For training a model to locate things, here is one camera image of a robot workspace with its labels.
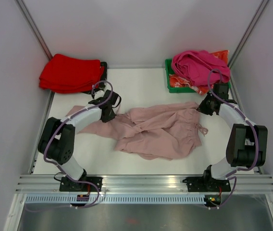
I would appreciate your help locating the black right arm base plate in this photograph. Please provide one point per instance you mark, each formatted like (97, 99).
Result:
(199, 184)

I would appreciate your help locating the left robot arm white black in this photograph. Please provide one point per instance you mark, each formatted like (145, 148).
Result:
(57, 141)

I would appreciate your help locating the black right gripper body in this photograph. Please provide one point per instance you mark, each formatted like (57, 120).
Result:
(205, 106)

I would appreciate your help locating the slotted grey cable duct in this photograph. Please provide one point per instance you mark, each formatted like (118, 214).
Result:
(115, 199)

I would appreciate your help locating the orange floral trousers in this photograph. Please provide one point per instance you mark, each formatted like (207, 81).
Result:
(199, 89)

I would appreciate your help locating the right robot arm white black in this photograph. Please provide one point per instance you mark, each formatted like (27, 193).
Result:
(247, 144)

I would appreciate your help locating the light pink trousers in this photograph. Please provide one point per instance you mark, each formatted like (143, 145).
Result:
(168, 131)

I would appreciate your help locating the green plastic bin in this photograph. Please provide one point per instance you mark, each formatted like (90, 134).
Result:
(175, 89)

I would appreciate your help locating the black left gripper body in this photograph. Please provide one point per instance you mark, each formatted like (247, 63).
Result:
(111, 116)

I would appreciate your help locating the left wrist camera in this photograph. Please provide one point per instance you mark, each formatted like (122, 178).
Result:
(97, 93)

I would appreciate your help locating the aluminium mounting rail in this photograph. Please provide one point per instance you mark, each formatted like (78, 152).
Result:
(145, 184)

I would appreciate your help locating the folded red trousers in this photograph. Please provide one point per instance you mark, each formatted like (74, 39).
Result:
(65, 75)

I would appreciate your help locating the aluminium frame post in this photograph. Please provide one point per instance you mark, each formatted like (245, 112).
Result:
(34, 28)
(248, 32)

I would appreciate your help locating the right aluminium frame post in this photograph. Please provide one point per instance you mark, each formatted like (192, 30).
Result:
(248, 32)

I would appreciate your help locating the left aluminium frame post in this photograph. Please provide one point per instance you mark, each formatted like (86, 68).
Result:
(34, 28)

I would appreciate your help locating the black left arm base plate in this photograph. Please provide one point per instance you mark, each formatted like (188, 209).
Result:
(67, 185)

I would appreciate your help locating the magenta crumpled trousers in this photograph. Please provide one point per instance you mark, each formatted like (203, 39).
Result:
(200, 68)

